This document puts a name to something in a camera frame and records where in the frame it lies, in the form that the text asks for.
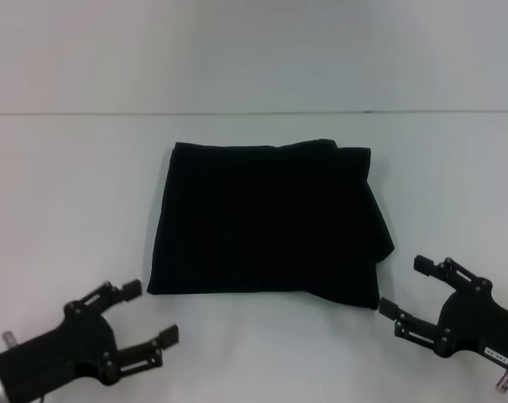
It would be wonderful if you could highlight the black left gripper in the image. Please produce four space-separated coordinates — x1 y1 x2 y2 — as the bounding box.
0 278 181 403

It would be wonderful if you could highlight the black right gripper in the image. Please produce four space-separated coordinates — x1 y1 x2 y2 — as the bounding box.
379 254 508 371

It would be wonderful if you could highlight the black shirt with FREE print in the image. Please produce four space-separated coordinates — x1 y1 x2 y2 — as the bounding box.
146 138 396 312

